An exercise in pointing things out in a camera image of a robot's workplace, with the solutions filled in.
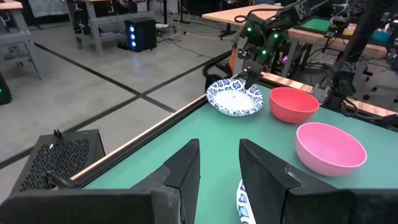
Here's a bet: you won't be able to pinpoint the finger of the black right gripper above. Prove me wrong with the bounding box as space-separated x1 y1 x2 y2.
244 61 264 91

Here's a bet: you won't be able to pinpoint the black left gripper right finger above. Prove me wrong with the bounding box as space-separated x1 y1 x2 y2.
238 138 398 224

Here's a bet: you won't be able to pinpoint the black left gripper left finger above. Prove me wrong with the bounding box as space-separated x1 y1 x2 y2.
0 138 201 224

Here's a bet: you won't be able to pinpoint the pink plastic bowl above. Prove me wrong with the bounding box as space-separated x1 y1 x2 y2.
295 122 368 177

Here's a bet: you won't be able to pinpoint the light wooden table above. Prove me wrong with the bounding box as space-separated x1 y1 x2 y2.
201 3 284 40

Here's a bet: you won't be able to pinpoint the red plastic bowl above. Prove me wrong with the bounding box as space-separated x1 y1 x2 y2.
269 86 320 124

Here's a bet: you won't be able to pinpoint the green mat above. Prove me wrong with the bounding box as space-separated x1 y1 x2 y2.
294 16 332 35

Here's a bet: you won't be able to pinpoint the black computer tower blue lights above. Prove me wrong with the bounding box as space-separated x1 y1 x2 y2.
124 17 157 53

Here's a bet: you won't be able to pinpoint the black perforated computer case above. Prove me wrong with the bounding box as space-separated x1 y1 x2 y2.
9 129 106 195

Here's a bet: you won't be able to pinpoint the teal box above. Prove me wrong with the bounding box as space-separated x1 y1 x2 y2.
371 29 393 45

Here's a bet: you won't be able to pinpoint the grey metal workbench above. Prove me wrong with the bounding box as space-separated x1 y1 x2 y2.
66 0 156 58

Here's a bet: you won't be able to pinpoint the grey metal table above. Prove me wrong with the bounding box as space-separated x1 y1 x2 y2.
0 0 50 81

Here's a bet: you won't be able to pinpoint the yellow cable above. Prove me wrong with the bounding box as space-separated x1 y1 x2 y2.
183 30 241 42

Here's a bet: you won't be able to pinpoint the wooden table with black frame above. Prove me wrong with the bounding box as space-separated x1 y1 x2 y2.
281 15 389 79

